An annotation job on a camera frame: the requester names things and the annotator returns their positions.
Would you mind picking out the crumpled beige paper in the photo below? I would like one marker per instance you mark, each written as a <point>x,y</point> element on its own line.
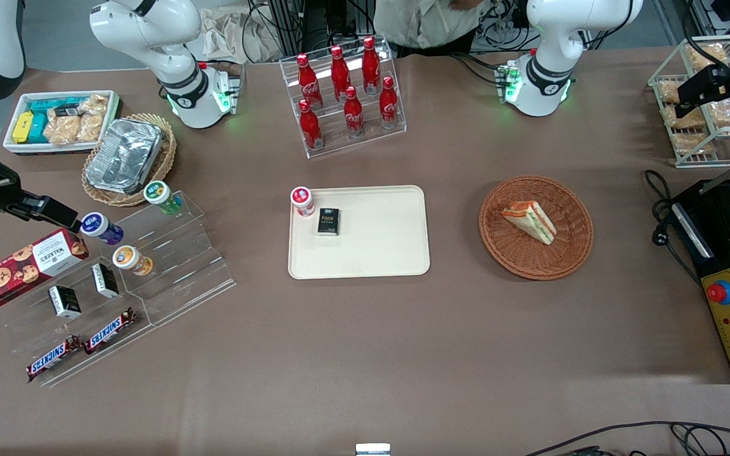
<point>232,35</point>

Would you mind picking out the aluminium foil tray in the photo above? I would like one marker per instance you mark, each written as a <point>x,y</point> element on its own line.
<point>125,155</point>

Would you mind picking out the small white device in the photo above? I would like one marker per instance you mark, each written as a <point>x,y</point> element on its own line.
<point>372,449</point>

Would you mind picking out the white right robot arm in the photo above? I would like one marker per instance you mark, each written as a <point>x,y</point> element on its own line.
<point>149,31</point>

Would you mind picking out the triangle sandwich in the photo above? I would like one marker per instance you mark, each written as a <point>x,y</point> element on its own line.
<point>531,220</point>

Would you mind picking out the orange small can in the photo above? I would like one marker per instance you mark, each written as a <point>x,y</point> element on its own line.
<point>132,260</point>

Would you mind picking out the yellow small box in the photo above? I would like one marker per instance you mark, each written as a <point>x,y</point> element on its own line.
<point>23,128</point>

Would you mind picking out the black appliance with yellow panel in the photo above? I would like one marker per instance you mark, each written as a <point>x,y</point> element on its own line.
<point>720,253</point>

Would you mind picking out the round brown wicker basket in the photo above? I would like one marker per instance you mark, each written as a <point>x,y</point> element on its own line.
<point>517,256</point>

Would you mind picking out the clear bag of crackers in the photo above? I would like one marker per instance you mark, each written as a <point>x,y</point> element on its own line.
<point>92,120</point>
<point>62,130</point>

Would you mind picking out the purple small can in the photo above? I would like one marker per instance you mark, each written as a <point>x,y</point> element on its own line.
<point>102,228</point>

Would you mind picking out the clear acrylic step display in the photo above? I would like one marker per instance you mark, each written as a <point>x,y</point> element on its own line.
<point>181,278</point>

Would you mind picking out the green-lid small can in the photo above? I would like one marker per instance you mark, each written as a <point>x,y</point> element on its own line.
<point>162,196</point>

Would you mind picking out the white plastic bin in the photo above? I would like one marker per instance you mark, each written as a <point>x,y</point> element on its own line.
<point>16,147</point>

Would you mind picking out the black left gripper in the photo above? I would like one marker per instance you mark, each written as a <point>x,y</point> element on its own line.
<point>722,78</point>

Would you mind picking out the teal small box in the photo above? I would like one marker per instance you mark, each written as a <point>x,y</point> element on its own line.
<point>48,105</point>
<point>38,128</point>

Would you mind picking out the person in beige shirt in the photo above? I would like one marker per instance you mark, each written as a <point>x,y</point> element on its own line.
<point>428,22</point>

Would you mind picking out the red cola bottle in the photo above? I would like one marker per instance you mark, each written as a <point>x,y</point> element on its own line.
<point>310,126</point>
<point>339,75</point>
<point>389,104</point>
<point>353,114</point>
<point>371,66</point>
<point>308,82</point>

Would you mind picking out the oval tan wicker basket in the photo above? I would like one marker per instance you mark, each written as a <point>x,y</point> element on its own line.
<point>165,158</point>

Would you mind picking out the red cookie box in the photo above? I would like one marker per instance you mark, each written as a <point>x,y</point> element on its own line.
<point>23,269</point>

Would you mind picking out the snickers chocolate bar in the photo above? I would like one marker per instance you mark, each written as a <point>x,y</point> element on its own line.
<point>110,330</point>
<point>53,358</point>

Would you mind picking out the cream plastic tray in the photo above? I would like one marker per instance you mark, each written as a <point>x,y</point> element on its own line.
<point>377,240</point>

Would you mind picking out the black and white small box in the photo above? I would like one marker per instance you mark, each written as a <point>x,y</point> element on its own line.
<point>64,302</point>
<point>105,280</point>

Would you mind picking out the red-lid small can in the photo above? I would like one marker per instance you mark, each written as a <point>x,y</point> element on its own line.
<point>302,200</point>

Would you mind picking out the clear acrylic bottle rack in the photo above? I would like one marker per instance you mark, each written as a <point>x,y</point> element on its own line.
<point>330,142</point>

